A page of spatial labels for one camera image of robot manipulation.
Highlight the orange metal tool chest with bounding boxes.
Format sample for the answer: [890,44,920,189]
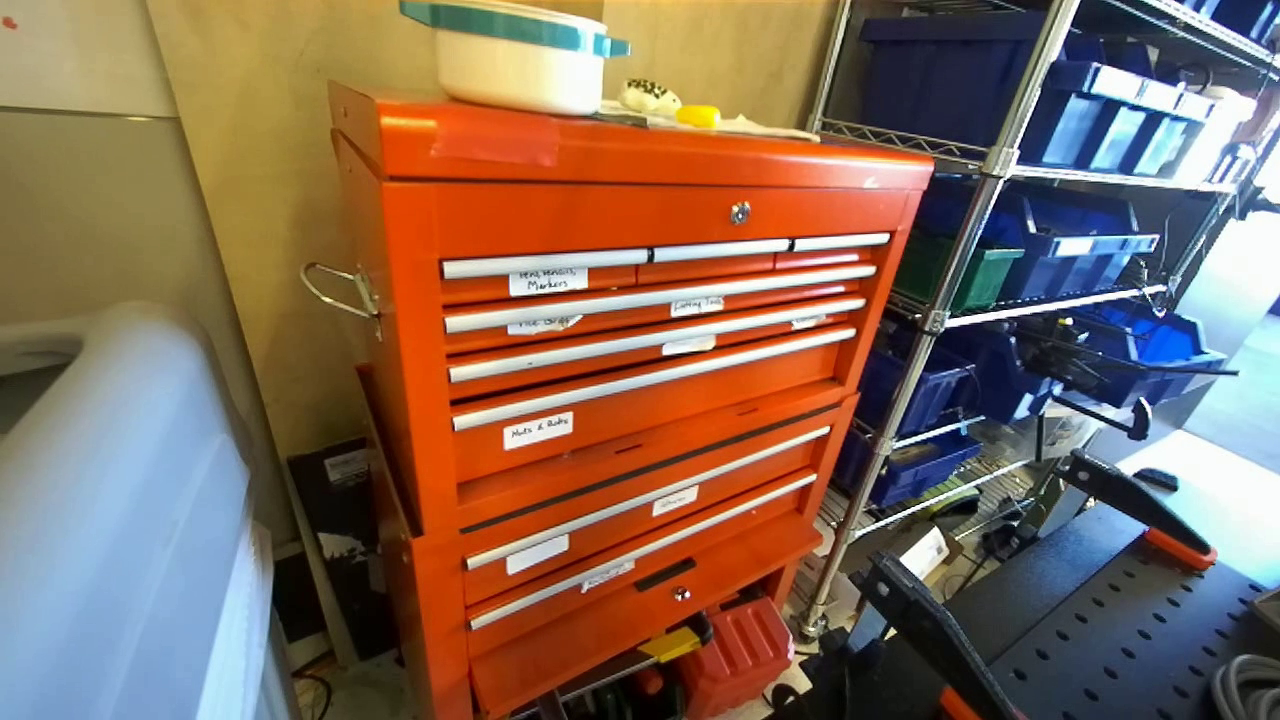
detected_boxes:
[323,78,934,720]

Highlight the dark navy storage bin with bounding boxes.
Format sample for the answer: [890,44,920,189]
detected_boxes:
[854,13,1044,143]

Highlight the grey coiled cable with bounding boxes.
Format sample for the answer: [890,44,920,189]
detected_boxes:
[1206,651,1280,720]

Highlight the chrome chest side handle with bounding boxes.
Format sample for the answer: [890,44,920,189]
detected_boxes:
[295,254,383,324]

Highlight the yellow tool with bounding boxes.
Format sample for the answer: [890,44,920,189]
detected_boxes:
[635,623,702,669]

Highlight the green storage bin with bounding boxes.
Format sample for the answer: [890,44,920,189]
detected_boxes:
[896,230,1023,317]

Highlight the small yellow object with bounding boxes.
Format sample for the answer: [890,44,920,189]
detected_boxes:
[671,100,726,134]

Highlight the black clamp with orange handle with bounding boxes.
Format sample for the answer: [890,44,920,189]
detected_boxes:
[850,550,1031,720]
[1054,453,1219,574]

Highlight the metal wire shelf rack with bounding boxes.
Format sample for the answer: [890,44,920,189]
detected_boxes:
[795,0,1280,635]

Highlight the white paper sheets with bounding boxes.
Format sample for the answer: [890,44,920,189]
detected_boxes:
[595,109,822,148]

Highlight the white pot with teal rim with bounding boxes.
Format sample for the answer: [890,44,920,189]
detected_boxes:
[397,0,633,120]

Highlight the white plastic storage bin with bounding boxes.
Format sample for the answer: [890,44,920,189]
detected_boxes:
[0,298,274,720]

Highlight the blue labelled storage bin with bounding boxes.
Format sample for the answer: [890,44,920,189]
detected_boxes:
[1023,54,1150,173]
[1131,77,1219,182]
[994,195,1164,302]

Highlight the black perforated board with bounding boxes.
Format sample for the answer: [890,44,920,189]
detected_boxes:
[933,495,1280,720]

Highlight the black tool on shelf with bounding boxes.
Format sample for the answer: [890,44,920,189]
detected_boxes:
[1023,317,1236,444]

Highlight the red plastic tool case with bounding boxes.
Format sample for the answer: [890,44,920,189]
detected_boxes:
[677,592,795,717]

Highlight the black box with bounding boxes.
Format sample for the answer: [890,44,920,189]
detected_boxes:
[279,436,383,657]

